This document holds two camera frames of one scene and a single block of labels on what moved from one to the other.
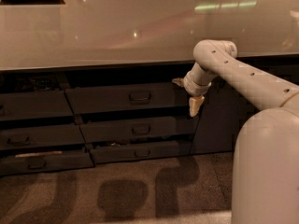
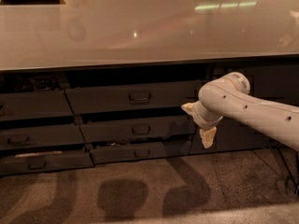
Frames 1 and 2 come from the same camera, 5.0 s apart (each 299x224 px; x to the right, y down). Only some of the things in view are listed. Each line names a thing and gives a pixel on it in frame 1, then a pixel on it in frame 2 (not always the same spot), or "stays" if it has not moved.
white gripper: (192, 87) → (200, 119)
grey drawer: (41, 136) stays
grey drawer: (167, 129) stays
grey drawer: (129, 98) stays
